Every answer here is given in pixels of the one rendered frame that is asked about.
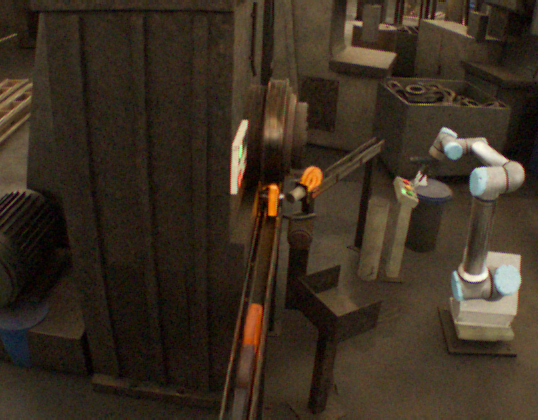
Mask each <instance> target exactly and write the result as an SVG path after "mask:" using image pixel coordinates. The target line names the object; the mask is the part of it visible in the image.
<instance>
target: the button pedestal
mask: <svg viewBox="0 0 538 420"><path fill-rule="evenodd" d="M399 178H400V179H402V182H401V181H400V180H399ZM403 180H404V179H403V178H401V177H398V176H397V177H396V178H395V180H394V182H393V184H394V188H395V192H396V195H397V199H398V202H397V207H396V213H395V218H394V223H393V229H392V234H391V239H390V245H389V250H388V256H387V261H386V264H383V265H382V264H378V273H379V278H380V281H381V282H392V283H402V284H405V279H404V274H403V270H402V266H401V261H402V256H403V251H404V246H405V241H406V236H407V231H408V226H409V221H410V216H411V207H413V208H415V206H416V205H417V203H418V198H417V195H416V193H415V190H414V187H413V184H412V183H411V182H409V181H408V182H409V184H407V183H405V182H404V181H403ZM401 184H403V186H404V187H402V186H401ZM405 185H408V186H410V187H411V189H410V190H409V189H407V188H406V187H405ZM402 189H403V190H405V192H406V193H404V192H403V190H402ZM407 191H411V192H412V193H413V195H412V196H410V195H409V194H408V193H407Z"/></svg>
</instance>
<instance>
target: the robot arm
mask: <svg viewBox="0 0 538 420"><path fill-rule="evenodd" d="M456 137H457V135H456V134H455V133H454V132H452V131H451V130H449V129H446V128H443V129H441V131H440V133H439V135H438V136H437V138H436V140H435V143H434V144H433V146H432V147H431V148H430V150H429V157H413V158H410V163H411V165H418V164H422V166H421V168H420V171H419V173H418V175H417V177H416V180H415V182H414V186H415V187H416V186H418V185H422V186H426V185H427V183H426V180H425V179H426V176H428V177H429V178H432V179H434V180H435V177H436V176H437V174H438V172H439V171H438V170H439V169H440V167H441V166H442V163H443V161H442V160H443V158H445V156H447V157H448V158H449V159H450V160H457V159H458V158H459V157H461V156H468V155H473V156H475V157H477V158H478V159H479V160H480V161H481V162H482V163H484V164H485V165H487V167H481V168H476V169H475V170H474V171H473V172H472V174H471V176H470V178H469V179H470V190H471V194H472V195H473V200H472V212H471V218H470V225H469V231H468V238H467V243H466V250H465V256H464V262H463V263H462V264H460V265H459V267H458V272H456V271H455V272H453V273H452V274H451V282H452V292H453V295H454V297H455V298H456V299H457V301H470V300H475V299H483V300H485V301H487V302H494V301H499V300H500V299H502V298H503V297H505V296H506V295H511V294H513V293H515V292H516V291H517V290H518V288H519V287H520V284H521V278H520V275H519V274H520V273H519V271H517V270H516V268H515V267H513V266H512V265H507V264H503V265H501V266H499V267H494V266H491V267H485V266H486V261H487V255H488V249H489V243H490V238H491V233H492V229H493V224H494V219H495V213H496V204H497V200H498V198H499V193H507V192H511V191H513V192H514V191H516V190H517V189H518V188H520V186H521V185H522V183H523V182H524V171H523V168H522V166H521V165H520V164H519V163H517V162H516V161H512V160H511V161H509V160H507V159H506V158H505V157H503V156H502V155H501V154H499V153H498V152H496V151H495V150H494V149H492V148H491V147H489V146H488V143H487V141H486V140H485V139H484V138H469V139H459V140H455V139H456ZM435 173H436V176H435V177H434V174H435ZM425 175H426V176H425Z"/></svg>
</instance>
